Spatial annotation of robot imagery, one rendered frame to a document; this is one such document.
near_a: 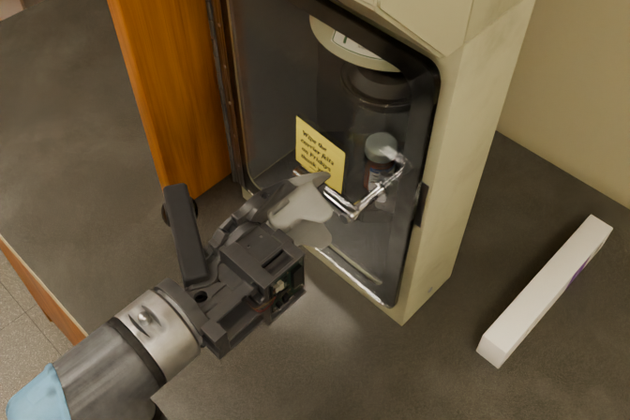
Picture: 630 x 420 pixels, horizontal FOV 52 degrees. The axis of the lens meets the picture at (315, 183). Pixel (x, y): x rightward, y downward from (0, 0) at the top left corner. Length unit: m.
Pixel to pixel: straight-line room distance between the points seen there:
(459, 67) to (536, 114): 0.59
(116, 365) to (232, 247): 0.14
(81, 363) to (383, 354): 0.43
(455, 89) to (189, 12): 0.38
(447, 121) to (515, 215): 0.47
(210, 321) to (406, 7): 0.32
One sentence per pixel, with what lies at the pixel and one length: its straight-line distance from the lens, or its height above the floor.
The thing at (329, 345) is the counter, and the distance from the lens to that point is 0.87.
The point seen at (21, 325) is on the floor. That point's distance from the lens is 2.13.
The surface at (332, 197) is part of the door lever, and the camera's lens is 0.66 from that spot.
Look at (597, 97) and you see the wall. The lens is 1.05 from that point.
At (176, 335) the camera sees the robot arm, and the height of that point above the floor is 1.23.
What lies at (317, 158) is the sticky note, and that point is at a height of 1.18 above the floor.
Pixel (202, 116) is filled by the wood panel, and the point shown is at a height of 1.09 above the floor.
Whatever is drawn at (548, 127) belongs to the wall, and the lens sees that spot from 1.12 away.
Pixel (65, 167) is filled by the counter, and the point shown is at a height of 0.94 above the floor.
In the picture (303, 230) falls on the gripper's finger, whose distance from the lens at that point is 0.67.
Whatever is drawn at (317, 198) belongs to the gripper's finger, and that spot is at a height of 1.23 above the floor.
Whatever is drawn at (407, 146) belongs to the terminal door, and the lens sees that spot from 0.60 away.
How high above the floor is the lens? 1.73
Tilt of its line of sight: 50 degrees down
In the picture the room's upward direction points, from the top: straight up
